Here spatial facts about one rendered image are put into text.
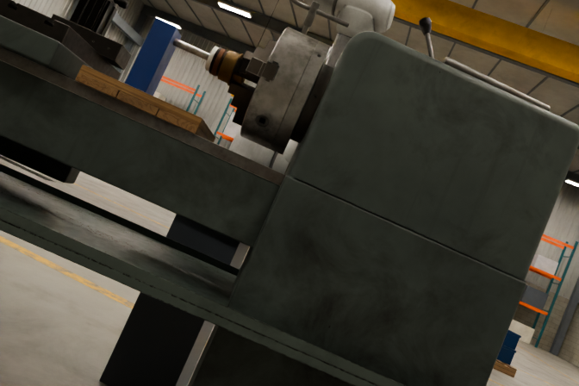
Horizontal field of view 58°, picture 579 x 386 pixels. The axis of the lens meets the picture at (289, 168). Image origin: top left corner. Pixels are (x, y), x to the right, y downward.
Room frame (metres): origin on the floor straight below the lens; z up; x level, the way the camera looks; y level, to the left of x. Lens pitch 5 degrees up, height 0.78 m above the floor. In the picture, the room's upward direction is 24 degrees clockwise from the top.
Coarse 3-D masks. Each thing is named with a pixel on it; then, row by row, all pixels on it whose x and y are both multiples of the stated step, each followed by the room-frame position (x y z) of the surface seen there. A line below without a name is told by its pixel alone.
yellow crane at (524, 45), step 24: (408, 0) 11.20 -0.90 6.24; (432, 0) 11.12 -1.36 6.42; (432, 24) 11.21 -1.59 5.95; (456, 24) 11.01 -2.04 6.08; (480, 24) 10.93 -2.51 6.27; (504, 24) 10.85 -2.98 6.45; (504, 48) 10.84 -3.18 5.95; (528, 48) 10.74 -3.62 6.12; (552, 48) 10.66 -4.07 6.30; (576, 48) 10.59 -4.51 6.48; (552, 72) 10.95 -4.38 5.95; (576, 72) 10.56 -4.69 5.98
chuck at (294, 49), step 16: (288, 32) 1.27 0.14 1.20; (288, 48) 1.23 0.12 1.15; (304, 48) 1.25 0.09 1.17; (288, 64) 1.22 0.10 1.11; (304, 64) 1.23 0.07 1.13; (288, 80) 1.22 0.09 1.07; (256, 96) 1.23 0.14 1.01; (272, 96) 1.23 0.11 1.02; (288, 96) 1.22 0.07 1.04; (256, 112) 1.25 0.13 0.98; (272, 112) 1.24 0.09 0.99; (240, 128) 1.32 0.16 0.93; (256, 128) 1.29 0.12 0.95; (272, 128) 1.27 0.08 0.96
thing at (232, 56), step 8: (216, 56) 1.33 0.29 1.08; (224, 56) 1.34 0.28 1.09; (232, 56) 1.33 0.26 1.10; (240, 56) 1.34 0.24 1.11; (216, 64) 1.34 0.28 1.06; (224, 64) 1.33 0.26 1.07; (232, 64) 1.33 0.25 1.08; (216, 72) 1.36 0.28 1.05; (224, 72) 1.34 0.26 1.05; (232, 72) 1.33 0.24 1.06; (224, 80) 1.36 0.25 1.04; (232, 80) 1.37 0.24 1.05; (240, 80) 1.35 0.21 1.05
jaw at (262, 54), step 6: (270, 42) 1.42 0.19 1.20; (276, 42) 1.42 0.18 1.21; (258, 48) 1.40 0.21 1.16; (270, 48) 1.41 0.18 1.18; (246, 54) 1.38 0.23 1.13; (252, 54) 1.38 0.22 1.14; (258, 54) 1.39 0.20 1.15; (264, 54) 1.39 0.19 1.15; (270, 54) 1.40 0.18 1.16; (264, 60) 1.38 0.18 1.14
